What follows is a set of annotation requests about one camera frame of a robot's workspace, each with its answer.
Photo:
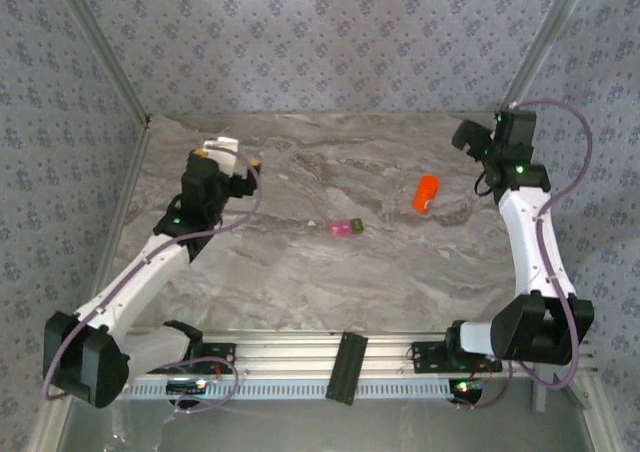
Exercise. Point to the orange pill bottle cap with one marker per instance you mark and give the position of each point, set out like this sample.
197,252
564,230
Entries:
429,182

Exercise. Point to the orange plastic cup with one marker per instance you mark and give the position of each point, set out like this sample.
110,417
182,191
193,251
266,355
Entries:
425,201

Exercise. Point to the pink pill box Tues print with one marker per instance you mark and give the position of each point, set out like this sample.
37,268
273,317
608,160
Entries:
346,228

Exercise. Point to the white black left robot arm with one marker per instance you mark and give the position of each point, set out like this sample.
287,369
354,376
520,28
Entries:
140,267

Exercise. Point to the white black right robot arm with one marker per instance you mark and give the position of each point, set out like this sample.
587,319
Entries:
530,242

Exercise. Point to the small circuit board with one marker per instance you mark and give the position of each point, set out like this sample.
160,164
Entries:
186,387
465,389

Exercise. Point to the grey metal sheet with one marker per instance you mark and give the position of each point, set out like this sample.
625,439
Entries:
350,427

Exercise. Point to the aluminium table side rail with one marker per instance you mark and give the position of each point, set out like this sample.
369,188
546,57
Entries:
125,197

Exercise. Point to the aluminium frame post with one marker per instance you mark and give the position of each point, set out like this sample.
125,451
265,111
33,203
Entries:
539,47
106,47

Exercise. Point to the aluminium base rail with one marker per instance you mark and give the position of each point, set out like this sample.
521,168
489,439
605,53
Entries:
290,357

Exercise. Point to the black rail bracket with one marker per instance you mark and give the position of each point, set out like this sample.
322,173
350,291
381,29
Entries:
346,367

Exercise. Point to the grey corner bracket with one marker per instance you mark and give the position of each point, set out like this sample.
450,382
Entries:
540,397

